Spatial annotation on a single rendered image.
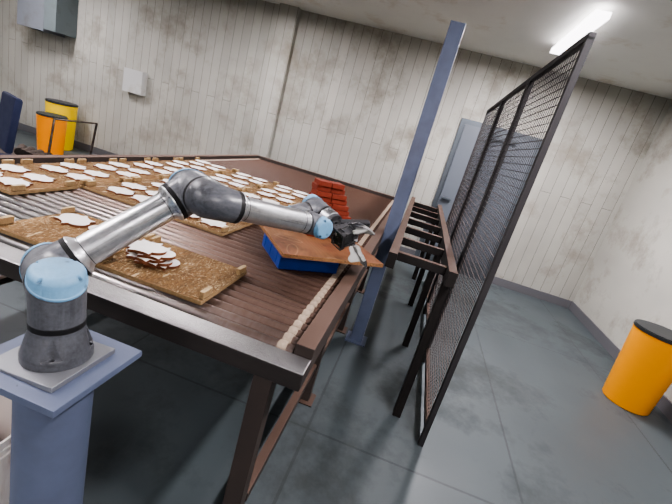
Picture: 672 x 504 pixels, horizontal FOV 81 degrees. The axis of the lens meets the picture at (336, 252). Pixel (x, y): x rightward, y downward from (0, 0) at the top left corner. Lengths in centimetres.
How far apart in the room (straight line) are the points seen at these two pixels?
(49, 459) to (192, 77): 651
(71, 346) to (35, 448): 28
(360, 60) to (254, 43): 167
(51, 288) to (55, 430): 37
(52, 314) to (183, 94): 646
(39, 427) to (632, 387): 405
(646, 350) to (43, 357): 401
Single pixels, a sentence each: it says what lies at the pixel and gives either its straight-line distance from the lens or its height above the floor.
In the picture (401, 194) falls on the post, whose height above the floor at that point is 125.
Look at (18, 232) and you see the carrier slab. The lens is 178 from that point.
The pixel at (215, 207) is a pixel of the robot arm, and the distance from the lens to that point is 112.
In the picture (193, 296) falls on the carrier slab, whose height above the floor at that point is 94.
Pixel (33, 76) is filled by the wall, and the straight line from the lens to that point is 935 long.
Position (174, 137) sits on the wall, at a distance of 744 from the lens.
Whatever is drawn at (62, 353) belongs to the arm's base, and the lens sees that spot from 113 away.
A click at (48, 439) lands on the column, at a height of 69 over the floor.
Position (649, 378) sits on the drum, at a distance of 425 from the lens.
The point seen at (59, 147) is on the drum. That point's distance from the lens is 759.
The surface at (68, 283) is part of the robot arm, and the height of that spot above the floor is 109.
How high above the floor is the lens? 157
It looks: 17 degrees down
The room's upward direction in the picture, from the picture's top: 16 degrees clockwise
